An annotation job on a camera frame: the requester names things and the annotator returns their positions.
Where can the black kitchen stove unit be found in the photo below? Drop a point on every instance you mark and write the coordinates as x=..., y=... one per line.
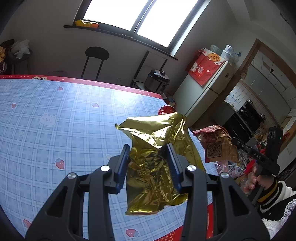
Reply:
x=245, y=122

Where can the brown paper food bag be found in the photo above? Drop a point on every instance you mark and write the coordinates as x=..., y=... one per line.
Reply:
x=217, y=144

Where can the person's right hand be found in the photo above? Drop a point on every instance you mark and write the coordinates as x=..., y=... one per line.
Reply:
x=254, y=178

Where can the red fabric fridge cover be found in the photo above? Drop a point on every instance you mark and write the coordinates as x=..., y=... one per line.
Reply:
x=203, y=66

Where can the blue plaid tablecloth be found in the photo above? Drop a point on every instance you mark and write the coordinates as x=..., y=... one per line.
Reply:
x=53, y=126

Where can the black electric pressure cooker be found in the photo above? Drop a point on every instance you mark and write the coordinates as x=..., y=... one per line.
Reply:
x=156, y=81

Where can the white refrigerator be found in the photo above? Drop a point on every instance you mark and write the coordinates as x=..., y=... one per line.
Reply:
x=192, y=99

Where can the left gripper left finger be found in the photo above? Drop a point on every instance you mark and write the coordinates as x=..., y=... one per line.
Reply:
x=61, y=217

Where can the gold foil wrapper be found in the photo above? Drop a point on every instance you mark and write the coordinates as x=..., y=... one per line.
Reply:
x=149, y=186

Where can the yellow bag on windowsill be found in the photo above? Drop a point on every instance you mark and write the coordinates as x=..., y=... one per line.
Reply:
x=86, y=24

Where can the crushed red soda can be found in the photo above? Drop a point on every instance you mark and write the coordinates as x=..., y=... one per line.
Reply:
x=167, y=109

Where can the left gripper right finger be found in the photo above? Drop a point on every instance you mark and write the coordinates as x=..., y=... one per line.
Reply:
x=213, y=201

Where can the clear containers on fridge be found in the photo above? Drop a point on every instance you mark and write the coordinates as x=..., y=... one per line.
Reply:
x=228, y=53

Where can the window with dark frame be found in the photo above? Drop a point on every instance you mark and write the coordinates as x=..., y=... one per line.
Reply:
x=160, y=25

